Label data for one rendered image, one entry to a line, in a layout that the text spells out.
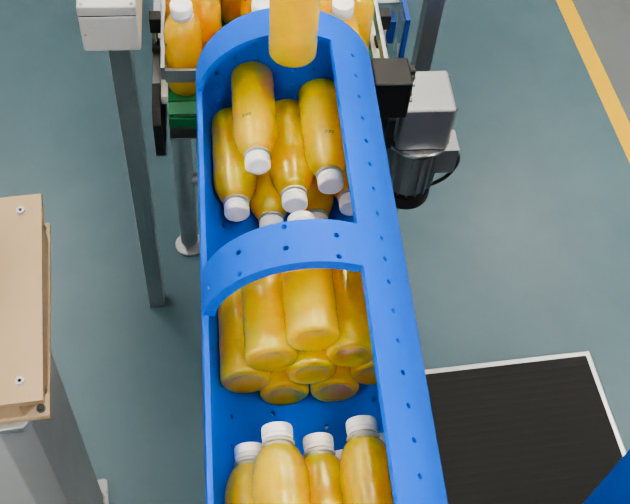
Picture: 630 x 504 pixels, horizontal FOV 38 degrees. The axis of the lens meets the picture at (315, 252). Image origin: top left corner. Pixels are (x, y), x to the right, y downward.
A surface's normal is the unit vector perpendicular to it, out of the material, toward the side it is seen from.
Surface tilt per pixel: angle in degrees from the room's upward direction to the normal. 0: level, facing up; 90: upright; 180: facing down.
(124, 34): 90
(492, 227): 0
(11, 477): 90
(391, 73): 0
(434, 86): 0
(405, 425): 38
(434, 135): 90
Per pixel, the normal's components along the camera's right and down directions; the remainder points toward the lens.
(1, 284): 0.04, -0.50
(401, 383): 0.68, -0.45
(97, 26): 0.09, 0.82
